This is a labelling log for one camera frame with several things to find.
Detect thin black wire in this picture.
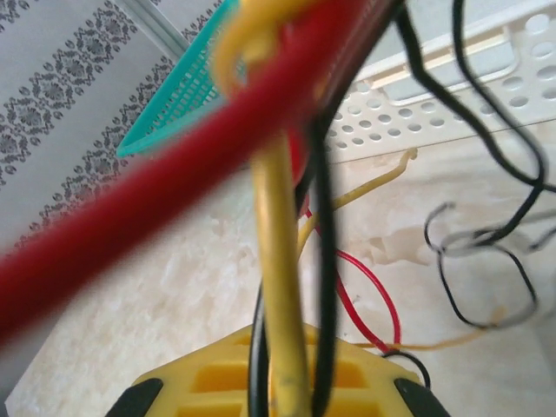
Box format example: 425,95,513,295
423,202,542,328

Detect pale yellow cable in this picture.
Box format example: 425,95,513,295
296,147,419,261

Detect aluminium frame post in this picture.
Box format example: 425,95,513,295
115,0,192,56

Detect thick black cable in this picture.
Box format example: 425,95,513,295
248,108,342,417

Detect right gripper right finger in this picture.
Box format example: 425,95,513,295
299,323,449,417

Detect thick yellow cable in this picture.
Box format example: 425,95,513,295
215,0,314,417

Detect large white plastic basket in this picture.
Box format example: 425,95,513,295
323,0,556,165

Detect teal plastic basket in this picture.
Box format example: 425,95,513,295
116,0,244,158

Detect thin yellow wire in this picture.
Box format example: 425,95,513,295
354,306,508,352

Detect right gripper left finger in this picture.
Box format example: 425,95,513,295
105,323,255,417

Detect thin cables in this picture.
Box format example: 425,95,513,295
397,0,556,255

